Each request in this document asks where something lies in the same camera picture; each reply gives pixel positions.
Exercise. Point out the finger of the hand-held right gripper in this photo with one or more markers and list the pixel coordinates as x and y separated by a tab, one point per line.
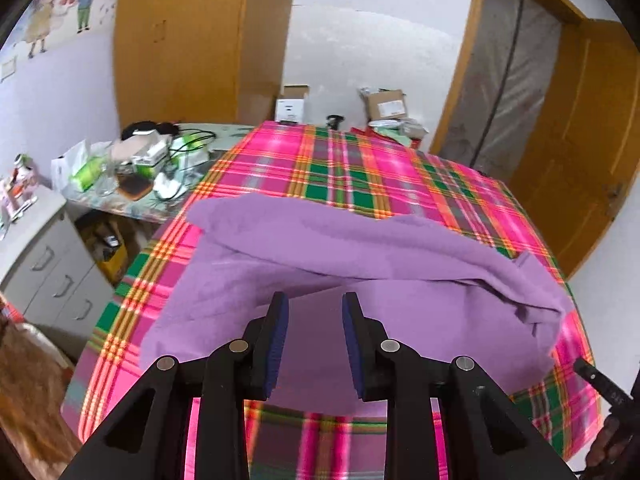
600	382

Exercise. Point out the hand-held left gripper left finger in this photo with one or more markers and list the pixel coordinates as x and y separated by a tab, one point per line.
280	340

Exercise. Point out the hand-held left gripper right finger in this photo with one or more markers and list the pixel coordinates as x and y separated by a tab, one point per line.
352	345

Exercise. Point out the purple fleece garment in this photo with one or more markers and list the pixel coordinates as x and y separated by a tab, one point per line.
350	240

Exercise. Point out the person's right hand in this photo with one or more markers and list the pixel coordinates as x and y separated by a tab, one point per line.
605	445

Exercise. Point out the pink plaid blanket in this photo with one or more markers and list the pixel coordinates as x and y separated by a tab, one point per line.
350	170

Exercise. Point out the yellow bag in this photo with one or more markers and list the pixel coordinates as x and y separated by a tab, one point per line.
112	255

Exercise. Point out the green and white box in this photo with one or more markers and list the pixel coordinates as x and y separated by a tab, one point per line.
187	155

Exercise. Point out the folding table with printed top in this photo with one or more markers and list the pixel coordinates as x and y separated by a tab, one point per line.
230	135

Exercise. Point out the orange rimmed black tray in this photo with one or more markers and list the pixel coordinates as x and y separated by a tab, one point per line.
132	187

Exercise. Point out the grey plastic parcel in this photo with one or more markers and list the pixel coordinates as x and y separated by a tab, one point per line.
415	130

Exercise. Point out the brown cardboard box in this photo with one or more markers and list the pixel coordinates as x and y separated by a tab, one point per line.
385	105

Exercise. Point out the wooden door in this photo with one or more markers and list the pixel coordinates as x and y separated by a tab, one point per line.
575	135

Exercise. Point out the black cloth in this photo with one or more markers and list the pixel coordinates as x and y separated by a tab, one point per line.
145	127

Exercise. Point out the green packet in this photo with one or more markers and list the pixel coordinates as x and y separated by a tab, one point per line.
87	175

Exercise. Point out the white drawer cabinet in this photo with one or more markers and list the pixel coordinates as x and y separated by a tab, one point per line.
45	240

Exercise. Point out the plastic doorway curtain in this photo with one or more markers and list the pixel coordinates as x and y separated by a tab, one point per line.
500	85

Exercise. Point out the wooden wardrobe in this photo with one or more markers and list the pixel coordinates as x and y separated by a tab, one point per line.
190	35

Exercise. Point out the wooden door frame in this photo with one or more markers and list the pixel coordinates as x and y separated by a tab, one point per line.
460	60

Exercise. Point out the white wall switch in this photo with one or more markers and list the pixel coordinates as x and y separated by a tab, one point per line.
7	69

